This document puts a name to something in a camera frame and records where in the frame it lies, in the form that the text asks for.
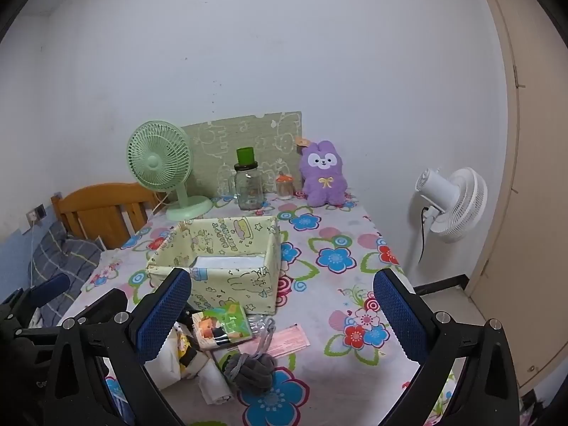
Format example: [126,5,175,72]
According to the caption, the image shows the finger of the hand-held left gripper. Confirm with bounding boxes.
[60,288,130,327]
[1,274,72,320]

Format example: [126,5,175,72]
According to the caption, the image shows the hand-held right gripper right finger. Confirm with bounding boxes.
[373,268,521,426]

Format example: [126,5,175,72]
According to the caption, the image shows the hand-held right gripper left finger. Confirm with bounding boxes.
[42,268,192,426]

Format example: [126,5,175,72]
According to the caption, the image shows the yellow and black soft toy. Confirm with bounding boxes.
[175,322,200,376]

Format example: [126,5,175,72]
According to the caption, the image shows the green and orange snack packet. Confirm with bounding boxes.
[192,302,253,350]

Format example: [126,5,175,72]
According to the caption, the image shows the yellow printed fabric box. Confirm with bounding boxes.
[146,215,282,317]

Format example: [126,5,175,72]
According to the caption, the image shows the white cloth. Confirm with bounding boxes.
[144,333,234,405]

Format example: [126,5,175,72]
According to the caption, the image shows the grey knitted ball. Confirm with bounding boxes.
[223,317,277,392]

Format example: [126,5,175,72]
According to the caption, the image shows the pink paper packet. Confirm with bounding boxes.
[211,325,310,360]

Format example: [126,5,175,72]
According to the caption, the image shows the blue plaid pillow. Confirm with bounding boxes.
[29,222,105,324]

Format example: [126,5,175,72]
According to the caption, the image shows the wooden chair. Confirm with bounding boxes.
[51,182,165,251]

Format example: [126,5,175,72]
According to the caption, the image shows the clear plastic bag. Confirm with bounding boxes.
[246,313,278,342]

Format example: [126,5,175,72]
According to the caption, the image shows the white standing fan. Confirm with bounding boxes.
[406,167,488,285]

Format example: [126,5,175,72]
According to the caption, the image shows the clear drinking glass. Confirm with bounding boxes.
[217,169,236,198]

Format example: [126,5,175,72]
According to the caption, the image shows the green desk fan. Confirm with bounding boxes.
[127,120,214,222]

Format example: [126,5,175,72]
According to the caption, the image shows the purple plush bunny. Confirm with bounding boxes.
[295,137,348,208]

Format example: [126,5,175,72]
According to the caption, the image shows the glass jar with green lid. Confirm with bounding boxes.
[234,147,263,211]

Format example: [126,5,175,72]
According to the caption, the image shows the small jar with orange lid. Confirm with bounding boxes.
[275,173,295,200]

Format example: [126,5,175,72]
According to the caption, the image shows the beige door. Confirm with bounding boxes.
[464,0,568,398]

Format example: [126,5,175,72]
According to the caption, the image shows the green printed cardboard board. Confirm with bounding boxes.
[181,112,304,198]

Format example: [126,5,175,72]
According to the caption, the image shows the white charging cable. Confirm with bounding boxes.
[29,222,40,285]

